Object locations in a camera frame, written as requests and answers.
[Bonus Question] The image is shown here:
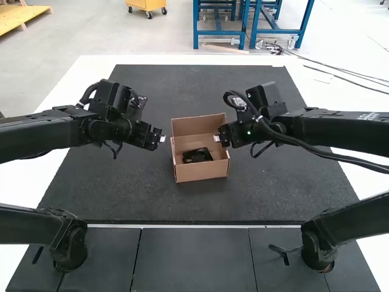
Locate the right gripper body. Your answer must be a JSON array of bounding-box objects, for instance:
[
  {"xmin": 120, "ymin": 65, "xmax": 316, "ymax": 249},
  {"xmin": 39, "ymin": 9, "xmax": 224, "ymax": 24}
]
[{"xmin": 219, "ymin": 119, "xmax": 260, "ymax": 150}]

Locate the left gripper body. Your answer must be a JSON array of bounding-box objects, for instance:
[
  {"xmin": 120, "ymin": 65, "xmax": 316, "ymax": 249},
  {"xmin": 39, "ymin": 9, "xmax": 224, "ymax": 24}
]
[{"xmin": 123, "ymin": 119, "xmax": 163, "ymax": 151}]

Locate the cardboard box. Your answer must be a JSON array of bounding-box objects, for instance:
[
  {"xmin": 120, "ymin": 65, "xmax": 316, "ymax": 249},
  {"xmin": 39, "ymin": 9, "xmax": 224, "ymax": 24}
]
[{"xmin": 170, "ymin": 113, "xmax": 231, "ymax": 184}]

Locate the black square fan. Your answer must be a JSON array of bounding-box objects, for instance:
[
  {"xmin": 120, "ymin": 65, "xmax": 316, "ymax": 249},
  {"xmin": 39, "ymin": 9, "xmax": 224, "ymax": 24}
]
[{"xmin": 181, "ymin": 147, "xmax": 215, "ymax": 164}]

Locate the black mat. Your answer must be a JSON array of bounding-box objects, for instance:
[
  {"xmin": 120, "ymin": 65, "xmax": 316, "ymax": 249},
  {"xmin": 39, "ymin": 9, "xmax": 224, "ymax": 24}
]
[{"xmin": 38, "ymin": 63, "xmax": 361, "ymax": 226}]

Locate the small black forked piece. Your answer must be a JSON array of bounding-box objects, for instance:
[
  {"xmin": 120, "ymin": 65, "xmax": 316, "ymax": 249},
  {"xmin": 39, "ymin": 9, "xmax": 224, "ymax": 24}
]
[{"xmin": 268, "ymin": 244, "xmax": 302, "ymax": 266}]

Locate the dark base panel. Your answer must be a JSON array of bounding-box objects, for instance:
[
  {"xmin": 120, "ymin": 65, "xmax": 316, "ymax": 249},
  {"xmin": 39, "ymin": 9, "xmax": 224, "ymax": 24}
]
[
  {"xmin": 247, "ymin": 227, "xmax": 382, "ymax": 292},
  {"xmin": 5, "ymin": 226, "xmax": 143, "ymax": 292},
  {"xmin": 130, "ymin": 227, "xmax": 259, "ymax": 292}
]

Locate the yellow wheeled cart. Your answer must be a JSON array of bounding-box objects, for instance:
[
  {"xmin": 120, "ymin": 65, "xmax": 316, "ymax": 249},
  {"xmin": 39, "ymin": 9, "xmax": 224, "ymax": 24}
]
[{"xmin": 125, "ymin": 0, "xmax": 168, "ymax": 20}]

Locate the wooden platform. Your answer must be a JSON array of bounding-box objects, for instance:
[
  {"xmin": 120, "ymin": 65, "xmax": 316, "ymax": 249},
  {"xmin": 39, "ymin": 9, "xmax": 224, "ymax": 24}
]
[{"xmin": 0, "ymin": 4, "xmax": 54, "ymax": 38}]

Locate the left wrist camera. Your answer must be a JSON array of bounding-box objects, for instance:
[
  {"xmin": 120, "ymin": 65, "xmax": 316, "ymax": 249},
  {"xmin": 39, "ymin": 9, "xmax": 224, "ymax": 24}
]
[{"xmin": 129, "ymin": 94, "xmax": 149, "ymax": 118}]

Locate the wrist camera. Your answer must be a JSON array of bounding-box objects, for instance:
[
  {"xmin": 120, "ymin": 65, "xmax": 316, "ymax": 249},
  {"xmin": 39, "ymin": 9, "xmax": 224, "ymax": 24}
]
[
  {"xmin": 230, "ymin": 94, "xmax": 249, "ymax": 113},
  {"xmin": 129, "ymin": 94, "xmax": 149, "ymax": 118}
]

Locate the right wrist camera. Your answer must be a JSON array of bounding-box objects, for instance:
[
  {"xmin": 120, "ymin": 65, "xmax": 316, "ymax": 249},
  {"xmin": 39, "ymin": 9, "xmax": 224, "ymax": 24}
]
[{"xmin": 230, "ymin": 94, "xmax": 249, "ymax": 113}]

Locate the blue metal frame trolley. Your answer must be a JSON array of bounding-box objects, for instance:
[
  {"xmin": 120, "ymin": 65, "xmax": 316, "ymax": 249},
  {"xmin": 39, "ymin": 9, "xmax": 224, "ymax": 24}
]
[
  {"xmin": 248, "ymin": 0, "xmax": 315, "ymax": 50},
  {"xmin": 192, "ymin": 0, "xmax": 253, "ymax": 50}
]

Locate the black floor cable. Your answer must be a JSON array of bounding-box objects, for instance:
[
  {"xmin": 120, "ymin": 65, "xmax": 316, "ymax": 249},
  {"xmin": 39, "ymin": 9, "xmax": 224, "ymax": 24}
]
[
  {"xmin": 267, "ymin": 42, "xmax": 389, "ymax": 84},
  {"xmin": 303, "ymin": 64, "xmax": 389, "ymax": 96}
]

